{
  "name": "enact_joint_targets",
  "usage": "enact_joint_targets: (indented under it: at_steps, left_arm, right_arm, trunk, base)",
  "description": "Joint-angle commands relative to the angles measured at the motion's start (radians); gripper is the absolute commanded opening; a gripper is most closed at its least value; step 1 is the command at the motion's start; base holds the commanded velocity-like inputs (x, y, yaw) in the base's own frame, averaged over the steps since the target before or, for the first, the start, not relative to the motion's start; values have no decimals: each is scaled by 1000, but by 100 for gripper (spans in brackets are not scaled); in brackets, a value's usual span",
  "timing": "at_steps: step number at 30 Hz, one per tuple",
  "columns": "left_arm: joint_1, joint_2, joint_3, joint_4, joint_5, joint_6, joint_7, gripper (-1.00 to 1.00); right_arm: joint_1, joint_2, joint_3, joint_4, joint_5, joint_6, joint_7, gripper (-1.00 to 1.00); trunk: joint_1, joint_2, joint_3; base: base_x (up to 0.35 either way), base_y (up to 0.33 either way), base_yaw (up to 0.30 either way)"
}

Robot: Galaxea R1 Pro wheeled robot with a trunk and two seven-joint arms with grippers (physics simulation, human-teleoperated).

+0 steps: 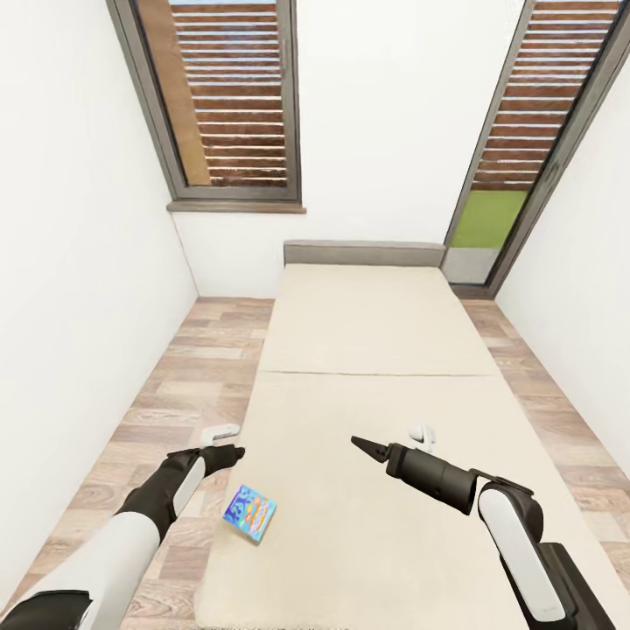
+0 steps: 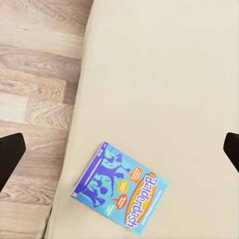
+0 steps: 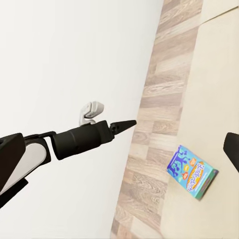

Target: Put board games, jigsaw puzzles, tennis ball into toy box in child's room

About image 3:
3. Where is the board game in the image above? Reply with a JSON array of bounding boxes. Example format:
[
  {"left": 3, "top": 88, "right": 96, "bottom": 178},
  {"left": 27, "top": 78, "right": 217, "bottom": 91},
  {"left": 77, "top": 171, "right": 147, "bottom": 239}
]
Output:
[{"left": 166, "top": 145, "right": 218, "bottom": 199}]

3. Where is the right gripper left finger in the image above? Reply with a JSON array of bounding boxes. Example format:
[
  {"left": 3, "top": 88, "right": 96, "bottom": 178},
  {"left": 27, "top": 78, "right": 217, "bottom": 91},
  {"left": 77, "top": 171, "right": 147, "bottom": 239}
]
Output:
[{"left": 0, "top": 132, "right": 26, "bottom": 192}]

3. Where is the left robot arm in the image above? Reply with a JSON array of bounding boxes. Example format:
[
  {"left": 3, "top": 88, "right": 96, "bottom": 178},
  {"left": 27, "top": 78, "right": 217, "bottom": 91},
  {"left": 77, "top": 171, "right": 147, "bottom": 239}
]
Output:
[{"left": 0, "top": 101, "right": 137, "bottom": 209}]

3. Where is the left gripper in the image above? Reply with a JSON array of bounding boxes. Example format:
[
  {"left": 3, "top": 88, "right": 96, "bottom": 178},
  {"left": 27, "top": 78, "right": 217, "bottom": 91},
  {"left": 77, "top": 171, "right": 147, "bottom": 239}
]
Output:
[{"left": 69, "top": 120, "right": 137, "bottom": 155}]

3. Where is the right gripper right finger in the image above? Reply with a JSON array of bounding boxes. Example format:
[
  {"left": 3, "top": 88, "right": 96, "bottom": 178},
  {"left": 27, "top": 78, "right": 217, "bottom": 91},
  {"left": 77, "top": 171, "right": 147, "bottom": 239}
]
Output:
[{"left": 223, "top": 132, "right": 239, "bottom": 172}]

